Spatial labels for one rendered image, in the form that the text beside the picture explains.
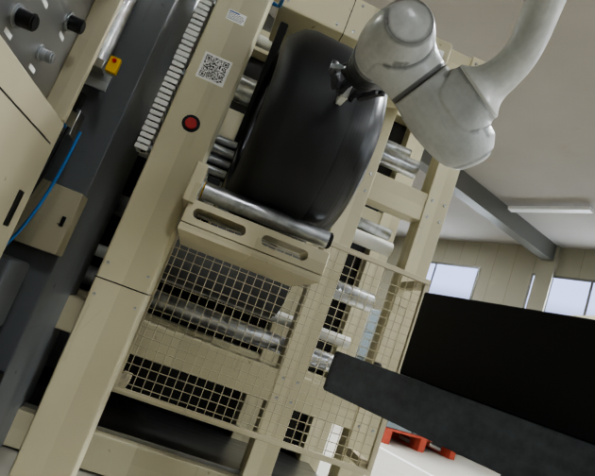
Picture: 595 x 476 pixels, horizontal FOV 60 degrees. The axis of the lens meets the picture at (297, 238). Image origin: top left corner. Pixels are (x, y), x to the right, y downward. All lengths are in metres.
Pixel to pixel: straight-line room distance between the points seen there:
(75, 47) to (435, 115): 0.78
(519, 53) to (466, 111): 0.11
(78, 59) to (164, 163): 0.30
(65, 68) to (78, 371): 0.68
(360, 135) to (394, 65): 0.41
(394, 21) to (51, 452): 1.14
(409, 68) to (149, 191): 0.73
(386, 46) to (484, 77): 0.16
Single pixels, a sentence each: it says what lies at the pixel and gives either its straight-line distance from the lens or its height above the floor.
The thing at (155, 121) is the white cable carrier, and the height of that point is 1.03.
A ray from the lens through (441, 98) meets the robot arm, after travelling 0.85.
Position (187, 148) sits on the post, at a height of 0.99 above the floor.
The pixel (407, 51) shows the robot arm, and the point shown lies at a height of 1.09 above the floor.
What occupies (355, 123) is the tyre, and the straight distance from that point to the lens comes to 1.24.
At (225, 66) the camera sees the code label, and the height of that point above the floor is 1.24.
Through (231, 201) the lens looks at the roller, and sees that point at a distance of 1.24.
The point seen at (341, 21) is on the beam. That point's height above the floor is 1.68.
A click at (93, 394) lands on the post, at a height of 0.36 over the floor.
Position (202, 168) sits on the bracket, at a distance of 1.21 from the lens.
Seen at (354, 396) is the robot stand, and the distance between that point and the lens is 0.49.
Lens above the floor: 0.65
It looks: 10 degrees up
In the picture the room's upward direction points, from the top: 20 degrees clockwise
